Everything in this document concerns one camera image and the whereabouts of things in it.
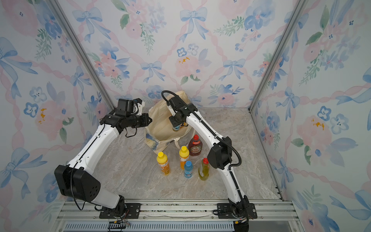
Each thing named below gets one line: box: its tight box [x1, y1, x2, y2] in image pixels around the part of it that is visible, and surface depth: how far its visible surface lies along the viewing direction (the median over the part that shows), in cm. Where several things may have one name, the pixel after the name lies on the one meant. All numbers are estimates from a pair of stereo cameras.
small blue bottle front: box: [184, 160, 193, 179], surface depth 77 cm
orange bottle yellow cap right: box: [178, 145, 190, 170], surface depth 75 cm
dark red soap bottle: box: [188, 134, 203, 157], surface depth 87 cm
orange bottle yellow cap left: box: [156, 151, 171, 176], surface depth 73 cm
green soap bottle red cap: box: [198, 157, 210, 181], surface depth 76 cm
